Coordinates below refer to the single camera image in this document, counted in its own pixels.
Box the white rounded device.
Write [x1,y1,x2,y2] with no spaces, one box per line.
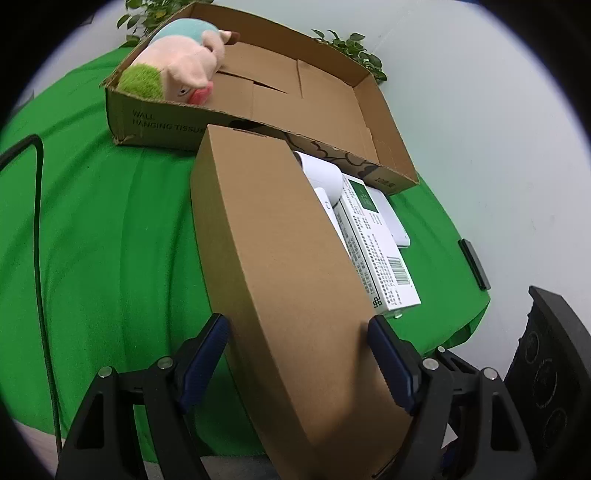
[367,187,411,249]

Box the small black flat device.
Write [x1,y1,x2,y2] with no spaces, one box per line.
[458,239,491,291]

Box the green potted plant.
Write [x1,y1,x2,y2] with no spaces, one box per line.
[311,28,389,85]
[117,0,204,49]

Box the pink pig plush toy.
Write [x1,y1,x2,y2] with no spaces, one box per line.
[117,18,241,106]

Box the large cardboard box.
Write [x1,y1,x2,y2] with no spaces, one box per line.
[102,1,420,197]

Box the black cable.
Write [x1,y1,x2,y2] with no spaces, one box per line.
[0,134,63,455]

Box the white green-label medicine box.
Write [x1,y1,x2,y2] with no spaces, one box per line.
[330,174,422,315]

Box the green tablecloth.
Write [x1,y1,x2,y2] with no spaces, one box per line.
[0,44,491,462]

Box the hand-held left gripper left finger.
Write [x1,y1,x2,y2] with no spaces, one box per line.
[55,313,232,480]

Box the long brown cardboard box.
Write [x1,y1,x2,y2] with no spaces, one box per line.
[190,124,414,480]

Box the white hair dryer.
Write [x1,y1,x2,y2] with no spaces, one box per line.
[292,150,345,214]

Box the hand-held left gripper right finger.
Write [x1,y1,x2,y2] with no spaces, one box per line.
[367,315,539,480]

